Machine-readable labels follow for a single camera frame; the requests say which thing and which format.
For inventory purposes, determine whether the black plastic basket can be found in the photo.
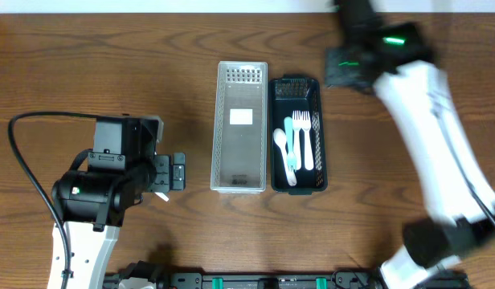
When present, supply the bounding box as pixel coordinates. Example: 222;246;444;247
268;75;328;195

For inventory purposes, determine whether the white plastic fork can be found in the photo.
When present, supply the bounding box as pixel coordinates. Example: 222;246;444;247
292;111;301;171
301;111;314;170

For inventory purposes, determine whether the mint green plastic fork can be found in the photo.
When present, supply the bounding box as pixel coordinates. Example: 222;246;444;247
284;116;297;171

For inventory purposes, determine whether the white plastic spoon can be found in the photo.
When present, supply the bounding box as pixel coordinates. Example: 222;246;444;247
273;128;297;187

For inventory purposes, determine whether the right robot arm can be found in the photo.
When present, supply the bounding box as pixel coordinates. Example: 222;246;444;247
325;0;495;288

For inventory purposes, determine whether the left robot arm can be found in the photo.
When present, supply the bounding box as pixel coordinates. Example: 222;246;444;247
48;116;186;288

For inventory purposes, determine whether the white spoon under left gripper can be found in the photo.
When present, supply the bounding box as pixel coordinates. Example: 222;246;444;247
155;192;169;201

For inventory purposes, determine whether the clear plastic basket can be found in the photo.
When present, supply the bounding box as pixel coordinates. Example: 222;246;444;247
211;61;268;194

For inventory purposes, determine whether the white label in basket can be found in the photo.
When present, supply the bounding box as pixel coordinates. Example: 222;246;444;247
229;108;253;125

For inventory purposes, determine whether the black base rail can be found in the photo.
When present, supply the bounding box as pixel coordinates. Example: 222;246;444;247
102;260;469;289

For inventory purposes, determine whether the left black cable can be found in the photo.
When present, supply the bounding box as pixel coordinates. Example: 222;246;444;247
7;112;108;289

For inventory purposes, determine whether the black cable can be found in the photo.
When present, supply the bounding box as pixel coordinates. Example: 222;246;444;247
7;112;108;289
432;92;495;242

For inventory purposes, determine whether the right black cable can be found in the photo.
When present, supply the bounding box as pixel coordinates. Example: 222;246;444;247
432;92;495;242

